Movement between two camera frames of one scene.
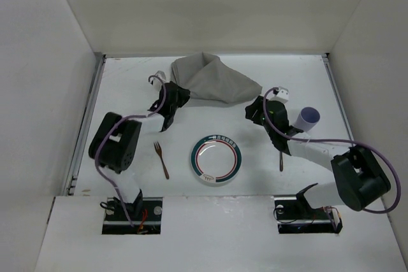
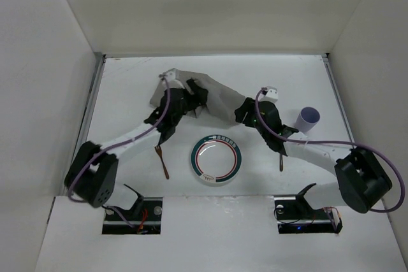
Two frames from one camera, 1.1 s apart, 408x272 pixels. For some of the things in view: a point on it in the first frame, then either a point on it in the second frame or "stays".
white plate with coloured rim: (216, 158) stays
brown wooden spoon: (281, 164) stays
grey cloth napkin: (206, 76) -> (222, 100)
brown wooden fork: (158, 150) stays
